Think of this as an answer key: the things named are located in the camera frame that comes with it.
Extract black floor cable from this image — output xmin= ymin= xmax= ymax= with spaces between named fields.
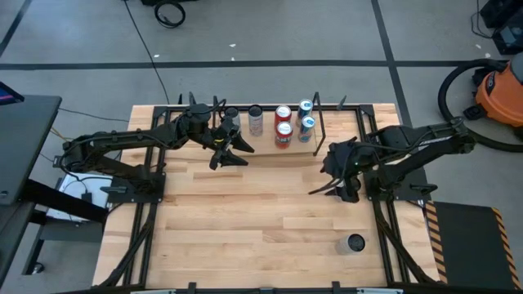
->
xmin=123 ymin=0 xmax=171 ymax=104

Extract dark laptop screen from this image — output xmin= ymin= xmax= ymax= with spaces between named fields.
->
xmin=0 ymin=81 xmax=25 ymax=106

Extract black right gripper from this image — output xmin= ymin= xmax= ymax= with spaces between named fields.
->
xmin=308 ymin=137 xmax=369 ymax=197

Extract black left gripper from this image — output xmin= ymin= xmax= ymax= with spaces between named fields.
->
xmin=203 ymin=120 xmax=256 ymax=167

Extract red Fanta strawberry can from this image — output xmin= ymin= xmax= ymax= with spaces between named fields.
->
xmin=274 ymin=105 xmax=293 ymax=126
xmin=274 ymin=121 xmax=294 ymax=150

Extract black desk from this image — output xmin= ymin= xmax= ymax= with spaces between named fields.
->
xmin=0 ymin=94 xmax=110 ymax=283

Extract orange shop vacuum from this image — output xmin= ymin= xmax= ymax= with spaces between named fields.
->
xmin=437 ymin=58 xmax=523 ymax=154
xmin=463 ymin=52 xmax=523 ymax=142

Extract black aluminium table frame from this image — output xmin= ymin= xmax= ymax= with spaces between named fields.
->
xmin=97 ymin=104 xmax=442 ymax=294

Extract white paper sheet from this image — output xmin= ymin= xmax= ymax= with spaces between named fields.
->
xmin=47 ymin=171 xmax=114 ymax=224

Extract coiled black cable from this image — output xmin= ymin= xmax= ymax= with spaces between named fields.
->
xmin=153 ymin=0 xmax=187 ymax=29

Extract black equipment cases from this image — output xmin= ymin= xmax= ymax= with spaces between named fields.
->
xmin=480 ymin=0 xmax=523 ymax=56

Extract black mat hazard stripes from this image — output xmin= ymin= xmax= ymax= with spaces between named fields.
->
xmin=424 ymin=200 xmax=523 ymax=291

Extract wooden shelf black wire frame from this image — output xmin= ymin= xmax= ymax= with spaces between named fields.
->
xmin=208 ymin=96 xmax=328 ymax=163

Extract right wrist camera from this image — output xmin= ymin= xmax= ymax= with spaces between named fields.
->
xmin=342 ymin=183 xmax=364 ymax=204

